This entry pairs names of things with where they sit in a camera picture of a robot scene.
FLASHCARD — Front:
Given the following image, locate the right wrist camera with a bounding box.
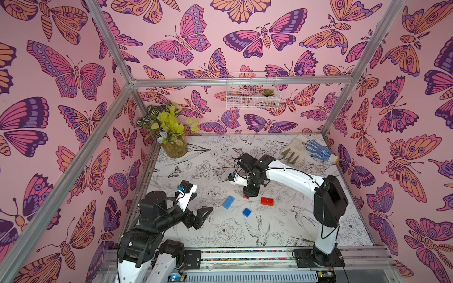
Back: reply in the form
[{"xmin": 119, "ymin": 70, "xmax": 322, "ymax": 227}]
[{"xmin": 228, "ymin": 173, "xmax": 248, "ymax": 186}]

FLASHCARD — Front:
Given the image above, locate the white wire basket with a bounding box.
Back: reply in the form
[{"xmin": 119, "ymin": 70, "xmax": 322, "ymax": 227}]
[{"xmin": 224, "ymin": 76, "xmax": 281, "ymax": 112}]

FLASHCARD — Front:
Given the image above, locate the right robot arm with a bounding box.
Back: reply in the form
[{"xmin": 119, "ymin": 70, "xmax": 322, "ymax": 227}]
[{"xmin": 228, "ymin": 153, "xmax": 349, "ymax": 267}]

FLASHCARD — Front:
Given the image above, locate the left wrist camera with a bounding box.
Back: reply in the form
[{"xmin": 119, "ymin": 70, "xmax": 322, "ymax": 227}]
[{"xmin": 176, "ymin": 180, "xmax": 198, "ymax": 212}]

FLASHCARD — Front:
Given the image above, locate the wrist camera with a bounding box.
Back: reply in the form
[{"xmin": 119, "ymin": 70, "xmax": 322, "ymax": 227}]
[
  {"xmin": 228, "ymin": 173, "xmax": 248, "ymax": 186},
  {"xmin": 176, "ymin": 180, "xmax": 198, "ymax": 212}
]

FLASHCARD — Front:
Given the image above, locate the blue work glove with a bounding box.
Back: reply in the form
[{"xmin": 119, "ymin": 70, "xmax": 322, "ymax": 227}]
[{"xmin": 304, "ymin": 140, "xmax": 339, "ymax": 164}]

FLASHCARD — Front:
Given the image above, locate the potted green plant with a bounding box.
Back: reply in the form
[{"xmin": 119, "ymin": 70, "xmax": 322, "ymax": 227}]
[{"xmin": 137, "ymin": 103, "xmax": 199, "ymax": 159}]

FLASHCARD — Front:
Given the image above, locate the small succulent in basket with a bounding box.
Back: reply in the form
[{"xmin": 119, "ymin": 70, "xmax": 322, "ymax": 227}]
[{"xmin": 262, "ymin": 88, "xmax": 274, "ymax": 96}]

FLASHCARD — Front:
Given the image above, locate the small blue lego brick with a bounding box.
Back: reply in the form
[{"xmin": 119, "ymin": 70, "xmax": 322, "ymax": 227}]
[{"xmin": 242, "ymin": 208, "xmax": 251, "ymax": 218}]

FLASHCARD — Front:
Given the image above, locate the long blue lego brick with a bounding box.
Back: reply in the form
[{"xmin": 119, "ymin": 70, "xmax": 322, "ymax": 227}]
[{"xmin": 222, "ymin": 196, "xmax": 235, "ymax": 209}]

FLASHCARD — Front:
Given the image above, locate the white vented cable duct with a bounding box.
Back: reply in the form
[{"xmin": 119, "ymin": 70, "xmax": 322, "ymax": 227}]
[{"xmin": 105, "ymin": 270, "xmax": 319, "ymax": 283}]

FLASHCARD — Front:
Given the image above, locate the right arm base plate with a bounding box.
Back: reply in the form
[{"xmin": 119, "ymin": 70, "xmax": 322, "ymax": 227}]
[{"xmin": 293, "ymin": 247, "xmax": 345, "ymax": 268}]

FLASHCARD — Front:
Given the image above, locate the aluminium rail with beads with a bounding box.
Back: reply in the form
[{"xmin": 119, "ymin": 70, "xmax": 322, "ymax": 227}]
[{"xmin": 102, "ymin": 245, "xmax": 394, "ymax": 271}]

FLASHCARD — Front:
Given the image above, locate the long red lego brick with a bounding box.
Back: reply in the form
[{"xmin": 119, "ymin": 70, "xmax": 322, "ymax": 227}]
[{"xmin": 261, "ymin": 198, "xmax": 274, "ymax": 206}]

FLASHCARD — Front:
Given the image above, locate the green beige work glove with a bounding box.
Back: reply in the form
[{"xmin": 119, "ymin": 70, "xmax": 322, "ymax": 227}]
[{"xmin": 280, "ymin": 134, "xmax": 310, "ymax": 167}]

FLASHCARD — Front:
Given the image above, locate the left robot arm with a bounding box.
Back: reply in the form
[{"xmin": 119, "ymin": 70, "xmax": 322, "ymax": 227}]
[{"xmin": 116, "ymin": 191, "xmax": 213, "ymax": 283}]

